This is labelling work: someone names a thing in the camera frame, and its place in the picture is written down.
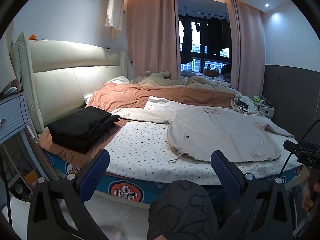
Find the beige duvet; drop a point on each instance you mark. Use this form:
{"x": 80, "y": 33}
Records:
{"x": 160, "y": 81}

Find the green object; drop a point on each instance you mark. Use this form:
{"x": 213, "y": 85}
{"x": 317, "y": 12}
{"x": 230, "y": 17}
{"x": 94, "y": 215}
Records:
{"x": 255, "y": 99}

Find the beige jacket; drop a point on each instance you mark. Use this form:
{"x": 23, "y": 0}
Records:
{"x": 220, "y": 135}

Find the white box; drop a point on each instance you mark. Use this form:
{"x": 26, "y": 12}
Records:
{"x": 266, "y": 110}

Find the white fringed cloth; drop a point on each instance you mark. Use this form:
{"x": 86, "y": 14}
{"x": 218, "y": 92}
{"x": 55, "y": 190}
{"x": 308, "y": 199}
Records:
{"x": 252, "y": 110}

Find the white pillow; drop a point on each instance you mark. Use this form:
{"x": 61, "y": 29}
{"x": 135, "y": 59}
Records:
{"x": 117, "y": 80}

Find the orange plush toy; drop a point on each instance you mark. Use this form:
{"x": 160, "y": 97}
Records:
{"x": 211, "y": 72}

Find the orange blanket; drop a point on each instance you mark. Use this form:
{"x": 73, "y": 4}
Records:
{"x": 130, "y": 95}

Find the dark framed window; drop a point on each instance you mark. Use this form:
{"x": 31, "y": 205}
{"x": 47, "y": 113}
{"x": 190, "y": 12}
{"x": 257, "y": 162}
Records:
{"x": 200, "y": 55}

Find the pink curtain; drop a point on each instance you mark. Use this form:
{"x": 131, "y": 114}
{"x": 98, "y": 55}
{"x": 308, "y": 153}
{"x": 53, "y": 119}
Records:
{"x": 150, "y": 35}
{"x": 246, "y": 50}

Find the person's right hand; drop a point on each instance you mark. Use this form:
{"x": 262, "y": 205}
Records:
{"x": 306, "y": 195}

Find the beige plush toy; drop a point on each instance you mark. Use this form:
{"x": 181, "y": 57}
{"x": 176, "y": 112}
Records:
{"x": 157, "y": 75}

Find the person's leg in grey pants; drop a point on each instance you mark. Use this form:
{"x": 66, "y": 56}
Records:
{"x": 182, "y": 210}

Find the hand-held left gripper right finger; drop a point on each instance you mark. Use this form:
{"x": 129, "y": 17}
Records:
{"x": 223, "y": 175}

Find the white hanging cloth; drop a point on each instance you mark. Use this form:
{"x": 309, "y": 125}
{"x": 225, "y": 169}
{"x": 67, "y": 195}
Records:
{"x": 115, "y": 10}

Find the black folded clothes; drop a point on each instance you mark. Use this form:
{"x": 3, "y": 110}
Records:
{"x": 80, "y": 130}

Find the grey bedside cabinet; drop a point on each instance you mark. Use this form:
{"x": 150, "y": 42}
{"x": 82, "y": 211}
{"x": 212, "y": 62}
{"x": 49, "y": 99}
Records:
{"x": 12, "y": 115}

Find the white floral bed sheet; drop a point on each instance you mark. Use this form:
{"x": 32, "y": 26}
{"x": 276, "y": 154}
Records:
{"x": 140, "y": 150}

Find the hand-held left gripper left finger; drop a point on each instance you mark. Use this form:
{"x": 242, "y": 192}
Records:
{"x": 96, "y": 172}

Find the small orange object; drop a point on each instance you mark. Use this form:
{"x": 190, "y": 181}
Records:
{"x": 32, "y": 37}

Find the blue plush toy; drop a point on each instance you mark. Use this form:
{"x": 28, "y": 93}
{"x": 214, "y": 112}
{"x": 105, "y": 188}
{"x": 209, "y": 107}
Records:
{"x": 188, "y": 72}

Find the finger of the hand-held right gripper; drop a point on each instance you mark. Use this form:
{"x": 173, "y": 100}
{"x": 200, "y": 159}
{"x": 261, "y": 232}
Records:
{"x": 291, "y": 146}

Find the cream padded headboard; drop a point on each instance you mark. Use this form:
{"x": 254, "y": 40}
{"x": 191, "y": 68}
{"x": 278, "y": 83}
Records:
{"x": 65, "y": 85}

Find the row of dark hung clothes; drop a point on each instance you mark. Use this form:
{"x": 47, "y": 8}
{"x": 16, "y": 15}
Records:
{"x": 215, "y": 35}

